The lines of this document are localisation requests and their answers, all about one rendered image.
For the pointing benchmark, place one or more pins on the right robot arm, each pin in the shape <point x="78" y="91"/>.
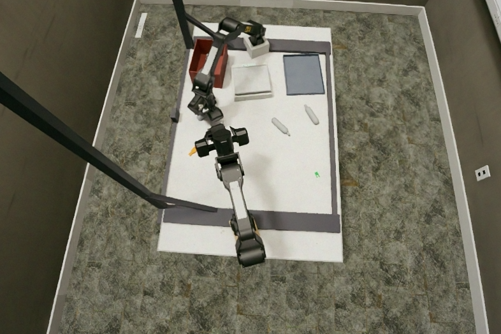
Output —
<point x="249" y="251"/>

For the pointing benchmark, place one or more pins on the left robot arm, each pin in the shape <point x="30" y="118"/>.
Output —
<point x="205" y="77"/>

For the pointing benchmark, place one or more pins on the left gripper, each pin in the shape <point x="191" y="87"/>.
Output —
<point x="215" y="113"/>

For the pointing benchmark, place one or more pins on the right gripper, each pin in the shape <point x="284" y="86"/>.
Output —
<point x="203" y="148"/>

